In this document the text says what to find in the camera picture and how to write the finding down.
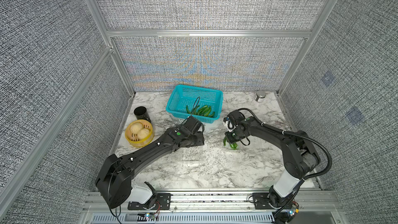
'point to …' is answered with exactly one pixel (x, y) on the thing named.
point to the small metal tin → (260, 96)
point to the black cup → (141, 113)
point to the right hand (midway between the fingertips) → (228, 135)
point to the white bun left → (136, 127)
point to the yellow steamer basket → (132, 139)
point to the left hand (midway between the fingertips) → (204, 138)
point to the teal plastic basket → (183, 96)
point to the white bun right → (143, 133)
